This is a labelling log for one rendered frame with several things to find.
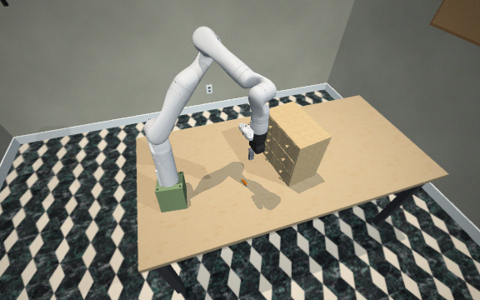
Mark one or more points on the small wooden chest of drawers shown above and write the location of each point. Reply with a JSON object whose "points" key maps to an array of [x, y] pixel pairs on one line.
{"points": [[311, 139]]}

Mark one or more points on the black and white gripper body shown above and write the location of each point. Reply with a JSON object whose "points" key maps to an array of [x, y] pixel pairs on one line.
{"points": [[256, 135]]}

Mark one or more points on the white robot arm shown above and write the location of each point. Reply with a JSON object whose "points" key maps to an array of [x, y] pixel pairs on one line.
{"points": [[182, 88]]}

